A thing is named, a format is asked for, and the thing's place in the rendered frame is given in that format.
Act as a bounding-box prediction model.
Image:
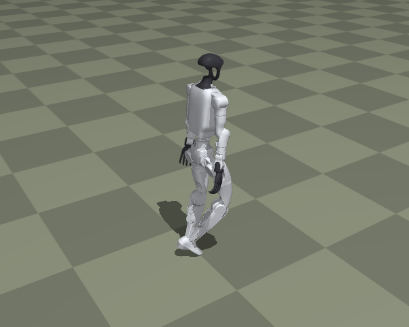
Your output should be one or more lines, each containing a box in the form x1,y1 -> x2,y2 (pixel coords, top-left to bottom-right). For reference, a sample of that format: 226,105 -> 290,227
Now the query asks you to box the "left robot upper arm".
186,83 -> 195,119

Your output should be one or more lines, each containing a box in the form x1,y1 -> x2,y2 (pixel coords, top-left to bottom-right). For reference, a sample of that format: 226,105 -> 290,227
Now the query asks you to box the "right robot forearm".
213,129 -> 230,170

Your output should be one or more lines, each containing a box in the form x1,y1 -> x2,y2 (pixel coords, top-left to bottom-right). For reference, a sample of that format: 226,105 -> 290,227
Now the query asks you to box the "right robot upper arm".
211,93 -> 228,139

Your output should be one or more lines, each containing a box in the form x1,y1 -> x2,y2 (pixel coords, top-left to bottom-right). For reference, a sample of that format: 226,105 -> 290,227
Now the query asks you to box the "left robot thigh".
185,148 -> 209,205

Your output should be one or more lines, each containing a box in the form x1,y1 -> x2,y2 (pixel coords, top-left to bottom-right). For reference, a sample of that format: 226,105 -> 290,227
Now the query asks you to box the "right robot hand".
208,162 -> 224,194

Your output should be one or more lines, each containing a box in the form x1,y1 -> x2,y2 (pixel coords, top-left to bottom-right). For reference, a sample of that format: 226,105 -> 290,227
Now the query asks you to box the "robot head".
196,53 -> 224,90

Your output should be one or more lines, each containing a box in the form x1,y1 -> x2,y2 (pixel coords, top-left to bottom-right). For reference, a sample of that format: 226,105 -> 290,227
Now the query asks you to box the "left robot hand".
179,137 -> 194,166

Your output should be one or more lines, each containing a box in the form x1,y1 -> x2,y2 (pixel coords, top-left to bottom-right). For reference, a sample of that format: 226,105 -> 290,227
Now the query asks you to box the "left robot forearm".
185,117 -> 196,145

